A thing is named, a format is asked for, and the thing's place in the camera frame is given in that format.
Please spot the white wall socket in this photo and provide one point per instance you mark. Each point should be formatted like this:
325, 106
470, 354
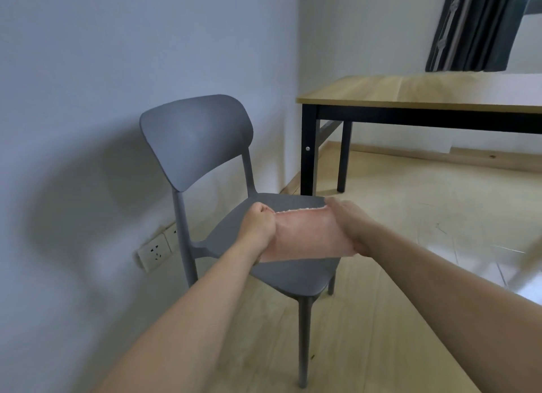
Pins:
171, 235
153, 253

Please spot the person's right hand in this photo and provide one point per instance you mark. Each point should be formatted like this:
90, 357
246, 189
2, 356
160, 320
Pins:
351, 223

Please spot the grey plastic chair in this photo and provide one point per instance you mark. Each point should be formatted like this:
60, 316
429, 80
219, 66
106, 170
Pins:
195, 138

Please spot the person's right forearm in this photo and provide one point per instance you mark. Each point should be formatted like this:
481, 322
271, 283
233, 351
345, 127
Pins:
457, 308

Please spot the wooden table with black legs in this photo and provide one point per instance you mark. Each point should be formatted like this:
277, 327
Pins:
402, 90

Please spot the person's left forearm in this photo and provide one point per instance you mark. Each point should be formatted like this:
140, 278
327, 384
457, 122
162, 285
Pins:
178, 325

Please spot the dark grey curtain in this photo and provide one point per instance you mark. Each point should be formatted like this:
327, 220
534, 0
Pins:
474, 24

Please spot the person's left hand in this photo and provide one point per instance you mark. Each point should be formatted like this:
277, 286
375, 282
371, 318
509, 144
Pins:
256, 229

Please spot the pink cloth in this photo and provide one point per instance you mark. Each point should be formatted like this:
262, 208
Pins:
309, 236

